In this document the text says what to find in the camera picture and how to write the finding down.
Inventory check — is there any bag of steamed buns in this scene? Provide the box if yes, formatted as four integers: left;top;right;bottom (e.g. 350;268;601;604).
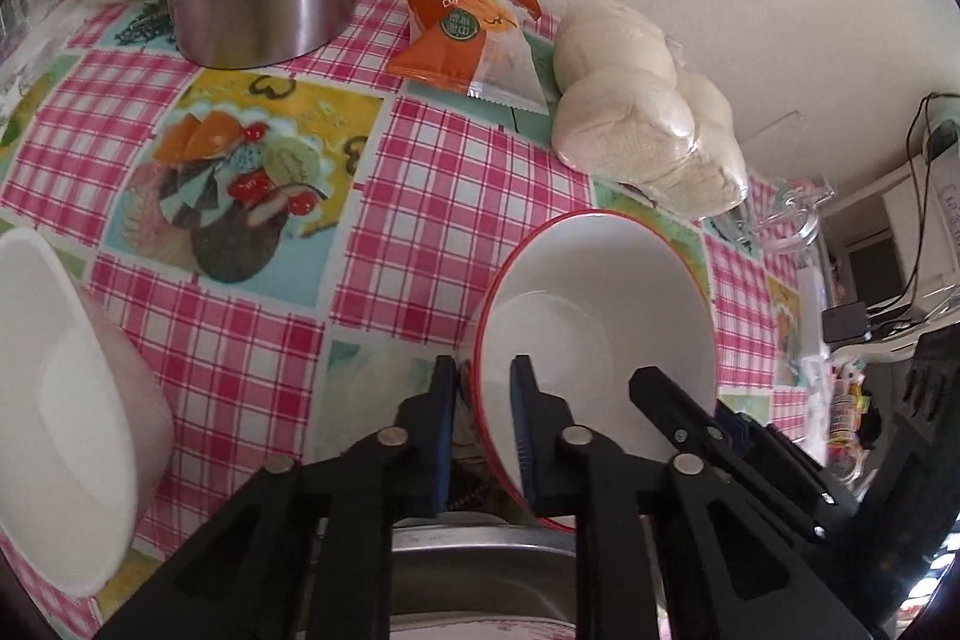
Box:
551;0;749;217

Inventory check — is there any colourful candy bag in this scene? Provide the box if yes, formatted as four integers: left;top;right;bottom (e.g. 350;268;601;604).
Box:
825;376;875;485

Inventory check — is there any round stainless steel pan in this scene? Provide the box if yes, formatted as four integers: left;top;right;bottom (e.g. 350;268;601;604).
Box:
390;511;670;640

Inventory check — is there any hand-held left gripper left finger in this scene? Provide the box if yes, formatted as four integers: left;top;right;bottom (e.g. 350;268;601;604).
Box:
97;355;458;640

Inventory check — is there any white plastic cut-out chair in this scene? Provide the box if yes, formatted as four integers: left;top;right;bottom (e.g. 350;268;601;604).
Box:
829;310;960;372

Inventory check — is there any black charger cable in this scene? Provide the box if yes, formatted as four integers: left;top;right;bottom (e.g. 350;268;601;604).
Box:
870;100;960;322
866;92;947;330

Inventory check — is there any pink checkered tablecloth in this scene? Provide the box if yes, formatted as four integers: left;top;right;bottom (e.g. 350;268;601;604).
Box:
0;0;833;640

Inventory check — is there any red rimmed strawberry bowl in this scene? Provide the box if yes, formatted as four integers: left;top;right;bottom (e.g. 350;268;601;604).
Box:
469;209;717;532

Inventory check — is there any clear glass mug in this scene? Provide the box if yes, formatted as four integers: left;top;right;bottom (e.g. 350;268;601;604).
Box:
705;111;838;256

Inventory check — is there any small plain white bowl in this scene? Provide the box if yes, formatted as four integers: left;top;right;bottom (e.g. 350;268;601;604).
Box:
0;226;175;597

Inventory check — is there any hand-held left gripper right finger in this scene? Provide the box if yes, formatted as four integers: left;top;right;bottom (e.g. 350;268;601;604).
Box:
508;353;886;640

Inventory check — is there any black charger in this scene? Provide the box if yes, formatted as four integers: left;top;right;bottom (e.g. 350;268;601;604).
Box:
823;302;871;345

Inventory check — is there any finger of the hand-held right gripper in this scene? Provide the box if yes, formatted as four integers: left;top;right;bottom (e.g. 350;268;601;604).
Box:
628;366;830;540
715;404;860;518

